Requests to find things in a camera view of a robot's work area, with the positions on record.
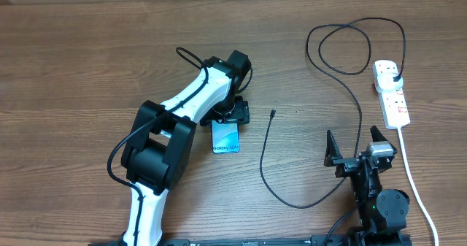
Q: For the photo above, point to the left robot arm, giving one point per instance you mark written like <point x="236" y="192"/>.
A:
<point x="156" y="152"/>

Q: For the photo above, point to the Samsung Galaxy smartphone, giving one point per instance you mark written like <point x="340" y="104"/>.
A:
<point x="225" y="138"/>

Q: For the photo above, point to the white power strip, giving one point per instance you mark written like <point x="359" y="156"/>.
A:
<point x="393" y="104"/>

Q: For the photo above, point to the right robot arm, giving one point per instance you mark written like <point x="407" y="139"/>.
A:
<point x="382" y="211"/>

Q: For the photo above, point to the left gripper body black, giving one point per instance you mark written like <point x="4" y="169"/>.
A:
<point x="232" y="110"/>

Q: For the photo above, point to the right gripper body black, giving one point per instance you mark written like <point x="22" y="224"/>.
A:
<point x="344" y="166"/>

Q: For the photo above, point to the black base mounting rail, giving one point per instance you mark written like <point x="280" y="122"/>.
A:
<point x="315" y="240"/>

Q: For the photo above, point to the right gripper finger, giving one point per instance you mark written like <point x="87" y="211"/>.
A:
<point x="332" y="152"/>
<point x="378" y="137"/>

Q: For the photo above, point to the white charger plug adapter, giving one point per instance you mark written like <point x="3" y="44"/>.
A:
<point x="385" y="82"/>

